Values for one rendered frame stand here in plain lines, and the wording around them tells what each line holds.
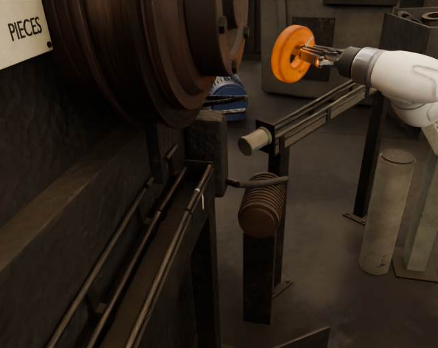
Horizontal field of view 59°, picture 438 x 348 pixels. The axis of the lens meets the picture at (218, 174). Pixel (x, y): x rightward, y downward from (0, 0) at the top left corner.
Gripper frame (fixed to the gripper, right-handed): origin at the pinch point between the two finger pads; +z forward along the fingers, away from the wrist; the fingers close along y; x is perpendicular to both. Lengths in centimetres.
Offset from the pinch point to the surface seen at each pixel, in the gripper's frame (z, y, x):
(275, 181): -7.1, -12.2, -36.0
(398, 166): -25, 32, -40
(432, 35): 23, 163, -25
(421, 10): 63, 239, -25
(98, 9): -20, -67, 20
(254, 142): -0.5, -15.4, -24.2
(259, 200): -8.4, -20.4, -38.5
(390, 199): -26, 32, -54
